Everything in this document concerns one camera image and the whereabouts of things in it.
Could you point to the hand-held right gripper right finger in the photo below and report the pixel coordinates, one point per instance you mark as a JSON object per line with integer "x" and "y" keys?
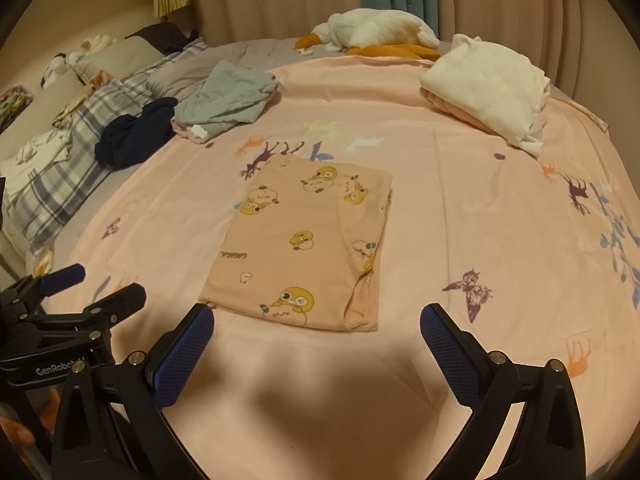
{"x": 450, "y": 355}

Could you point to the beige pillow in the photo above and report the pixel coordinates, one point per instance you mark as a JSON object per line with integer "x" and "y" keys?
{"x": 115, "y": 57}

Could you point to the white goose plush toy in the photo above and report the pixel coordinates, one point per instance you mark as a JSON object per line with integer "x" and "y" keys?
{"x": 375, "y": 30}

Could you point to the small white plush toy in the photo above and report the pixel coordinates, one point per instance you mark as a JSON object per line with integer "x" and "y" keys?
{"x": 90, "y": 45}

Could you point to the dark navy garment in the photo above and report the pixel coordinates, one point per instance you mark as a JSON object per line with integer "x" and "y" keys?
{"x": 135, "y": 132}

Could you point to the pink animal print bedsheet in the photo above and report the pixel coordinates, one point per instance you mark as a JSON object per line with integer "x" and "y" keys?
{"x": 450, "y": 220}

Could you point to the folded white and pink blanket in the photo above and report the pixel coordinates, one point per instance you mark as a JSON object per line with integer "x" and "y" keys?
{"x": 485, "y": 85}

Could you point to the dark brown pillow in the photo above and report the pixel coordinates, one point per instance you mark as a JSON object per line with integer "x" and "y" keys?
{"x": 160, "y": 35}

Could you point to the white printed cloth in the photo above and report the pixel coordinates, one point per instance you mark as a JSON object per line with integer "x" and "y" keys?
{"x": 42, "y": 147}

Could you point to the grey plaid pillow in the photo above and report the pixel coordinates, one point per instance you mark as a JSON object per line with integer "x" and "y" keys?
{"x": 75, "y": 180}

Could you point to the beige curtain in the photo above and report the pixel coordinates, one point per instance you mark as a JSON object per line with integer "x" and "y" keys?
{"x": 500, "y": 0}

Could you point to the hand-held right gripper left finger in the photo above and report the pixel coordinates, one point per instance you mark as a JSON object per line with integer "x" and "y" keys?
{"x": 185, "y": 355}

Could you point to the colourful patterned cloth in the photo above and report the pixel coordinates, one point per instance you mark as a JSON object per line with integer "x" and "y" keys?
{"x": 15, "y": 105}

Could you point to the grey folded garment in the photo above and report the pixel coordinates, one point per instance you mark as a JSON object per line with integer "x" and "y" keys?
{"x": 225, "y": 97}

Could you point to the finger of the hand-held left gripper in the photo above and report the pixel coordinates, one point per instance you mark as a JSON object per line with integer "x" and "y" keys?
{"x": 120, "y": 305}
{"x": 60, "y": 277}

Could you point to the pink duck print pajama top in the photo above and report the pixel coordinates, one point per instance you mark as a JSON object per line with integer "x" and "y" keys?
{"x": 300, "y": 250}

